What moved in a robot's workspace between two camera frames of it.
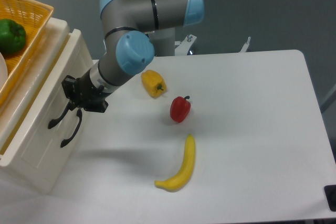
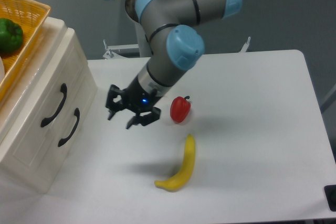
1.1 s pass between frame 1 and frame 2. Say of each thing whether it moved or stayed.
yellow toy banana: stayed
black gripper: moved
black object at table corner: stayed
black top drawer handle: moved
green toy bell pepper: stayed
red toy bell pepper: stayed
